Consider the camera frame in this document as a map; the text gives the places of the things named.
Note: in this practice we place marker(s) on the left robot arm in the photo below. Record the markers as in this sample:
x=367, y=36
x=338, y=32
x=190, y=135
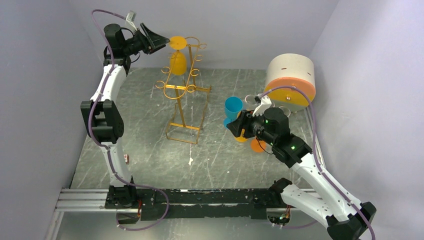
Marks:
x=103, y=121

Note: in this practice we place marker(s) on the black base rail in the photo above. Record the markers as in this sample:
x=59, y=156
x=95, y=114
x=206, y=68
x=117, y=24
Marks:
x=151, y=205

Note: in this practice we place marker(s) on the orange wine glass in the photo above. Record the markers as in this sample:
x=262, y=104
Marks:
x=258, y=146

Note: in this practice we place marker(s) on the clear wine glass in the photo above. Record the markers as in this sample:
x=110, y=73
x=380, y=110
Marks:
x=249, y=102
x=286, y=111

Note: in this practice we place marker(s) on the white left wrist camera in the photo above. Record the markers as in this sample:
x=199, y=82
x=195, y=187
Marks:
x=129, y=21

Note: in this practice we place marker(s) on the gold wire glass rack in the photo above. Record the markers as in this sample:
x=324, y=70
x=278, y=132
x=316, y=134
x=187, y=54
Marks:
x=175, y=87

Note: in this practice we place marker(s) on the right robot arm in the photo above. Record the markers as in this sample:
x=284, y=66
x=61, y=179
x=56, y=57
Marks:
x=344, y=216

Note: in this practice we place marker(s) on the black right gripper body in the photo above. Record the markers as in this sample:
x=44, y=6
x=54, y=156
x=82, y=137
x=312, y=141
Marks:
x=255, y=125

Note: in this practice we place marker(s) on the small red white box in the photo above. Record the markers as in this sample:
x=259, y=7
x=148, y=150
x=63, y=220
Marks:
x=126, y=159

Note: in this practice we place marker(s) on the blue wine glass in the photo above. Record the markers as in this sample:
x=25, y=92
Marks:
x=232, y=107

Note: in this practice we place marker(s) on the round beige drawer cabinet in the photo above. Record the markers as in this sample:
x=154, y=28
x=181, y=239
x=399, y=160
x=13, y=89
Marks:
x=294, y=70

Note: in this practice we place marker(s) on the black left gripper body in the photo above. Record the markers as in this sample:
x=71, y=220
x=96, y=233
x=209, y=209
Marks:
x=138, y=44

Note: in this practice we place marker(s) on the yellow wine glass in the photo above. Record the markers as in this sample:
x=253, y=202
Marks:
x=178, y=61
x=241, y=138

